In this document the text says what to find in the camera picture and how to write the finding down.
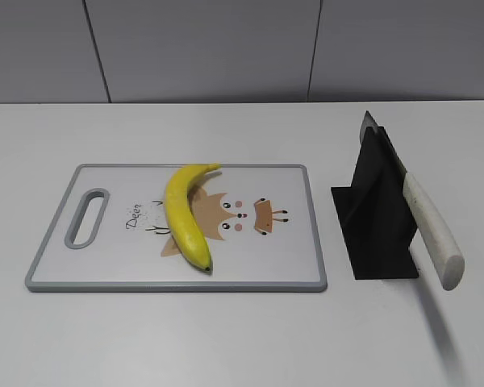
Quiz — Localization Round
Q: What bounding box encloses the black knife stand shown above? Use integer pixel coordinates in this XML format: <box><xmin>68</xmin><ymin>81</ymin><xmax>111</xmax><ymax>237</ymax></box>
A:
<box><xmin>331</xmin><ymin>127</ymin><xmax>419</xmax><ymax>280</ymax></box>

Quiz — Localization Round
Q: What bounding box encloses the white-handled kitchen knife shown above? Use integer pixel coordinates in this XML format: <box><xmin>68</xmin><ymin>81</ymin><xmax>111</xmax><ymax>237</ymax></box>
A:
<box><xmin>359</xmin><ymin>112</ymin><xmax>465</xmax><ymax>291</ymax></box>

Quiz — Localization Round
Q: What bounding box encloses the white grey-rimmed cutting board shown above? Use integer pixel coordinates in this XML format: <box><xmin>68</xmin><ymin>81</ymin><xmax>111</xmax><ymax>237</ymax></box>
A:
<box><xmin>25</xmin><ymin>164</ymin><xmax>327</xmax><ymax>293</ymax></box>

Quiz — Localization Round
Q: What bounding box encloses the yellow plastic banana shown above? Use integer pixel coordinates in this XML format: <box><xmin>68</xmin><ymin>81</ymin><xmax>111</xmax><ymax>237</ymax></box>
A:
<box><xmin>164</xmin><ymin>163</ymin><xmax>221</xmax><ymax>272</ymax></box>

